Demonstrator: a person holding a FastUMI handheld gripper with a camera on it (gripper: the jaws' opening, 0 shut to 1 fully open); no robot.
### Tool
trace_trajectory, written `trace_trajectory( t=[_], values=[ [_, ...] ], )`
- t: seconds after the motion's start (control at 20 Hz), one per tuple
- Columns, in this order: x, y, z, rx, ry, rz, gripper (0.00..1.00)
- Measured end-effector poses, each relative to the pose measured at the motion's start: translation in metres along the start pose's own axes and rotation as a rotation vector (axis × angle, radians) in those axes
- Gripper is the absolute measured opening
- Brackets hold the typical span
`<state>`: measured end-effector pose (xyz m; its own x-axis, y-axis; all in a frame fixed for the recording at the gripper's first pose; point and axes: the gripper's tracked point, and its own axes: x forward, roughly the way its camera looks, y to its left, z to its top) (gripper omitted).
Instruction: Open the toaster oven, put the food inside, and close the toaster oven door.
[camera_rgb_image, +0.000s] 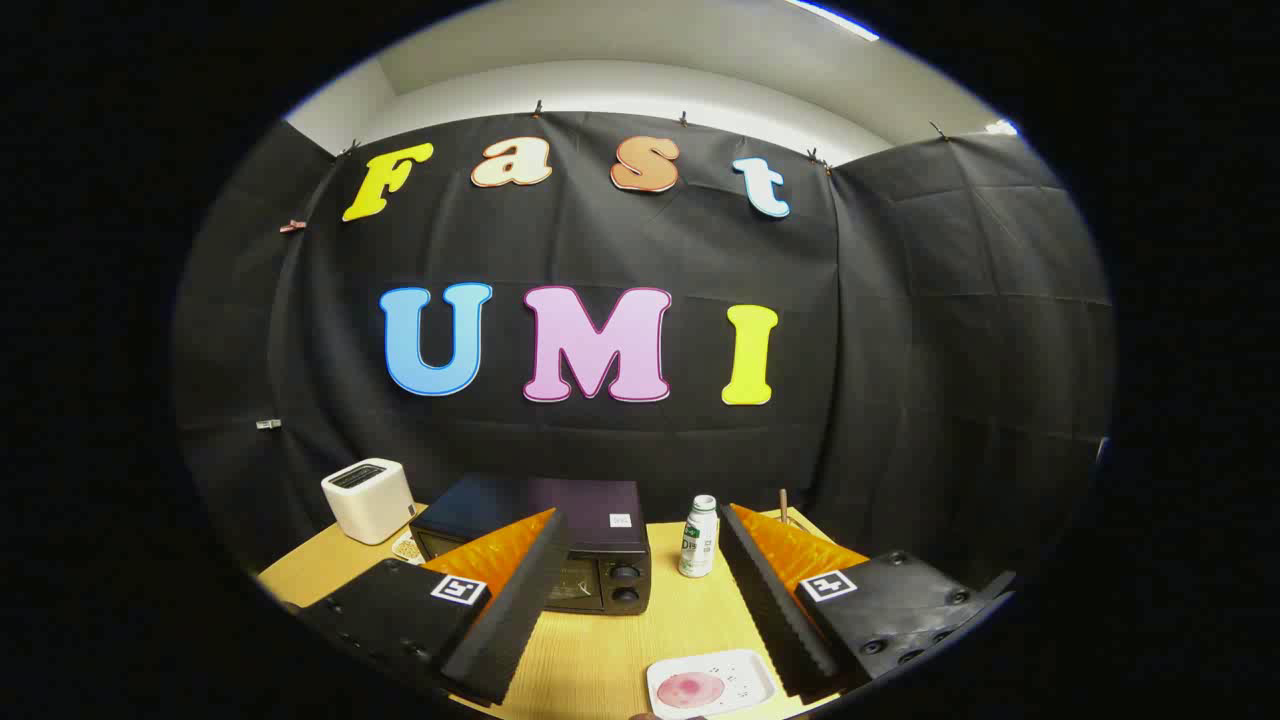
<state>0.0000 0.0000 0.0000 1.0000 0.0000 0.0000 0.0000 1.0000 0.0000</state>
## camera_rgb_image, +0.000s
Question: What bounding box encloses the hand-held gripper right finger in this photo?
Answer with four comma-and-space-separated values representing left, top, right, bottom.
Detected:
716, 502, 1018, 701

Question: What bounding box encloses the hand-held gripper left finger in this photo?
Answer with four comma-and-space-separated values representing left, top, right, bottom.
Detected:
297, 507, 571, 707

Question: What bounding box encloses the white square plate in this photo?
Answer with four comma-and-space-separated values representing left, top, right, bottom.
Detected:
646, 648, 779, 720

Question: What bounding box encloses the black toaster oven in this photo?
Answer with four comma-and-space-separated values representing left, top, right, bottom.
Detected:
409, 473, 653, 616

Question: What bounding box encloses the round pink food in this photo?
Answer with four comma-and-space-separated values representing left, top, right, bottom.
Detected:
657, 672, 726, 710

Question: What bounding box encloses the white pop-up toaster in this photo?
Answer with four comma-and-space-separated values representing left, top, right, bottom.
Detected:
321, 458, 417, 546

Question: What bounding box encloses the white bottle green label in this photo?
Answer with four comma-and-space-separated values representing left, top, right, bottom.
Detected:
678, 494, 720, 579

